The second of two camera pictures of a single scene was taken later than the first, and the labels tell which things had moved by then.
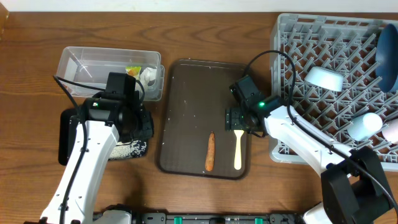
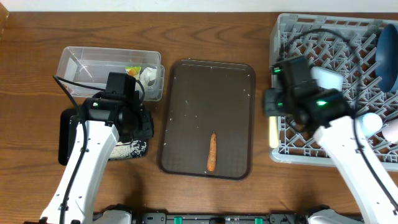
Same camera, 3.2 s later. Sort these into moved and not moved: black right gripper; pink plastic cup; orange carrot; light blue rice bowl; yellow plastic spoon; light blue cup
Moved: yellow plastic spoon; black right gripper
Not moved: light blue cup; pink plastic cup; orange carrot; light blue rice bowl
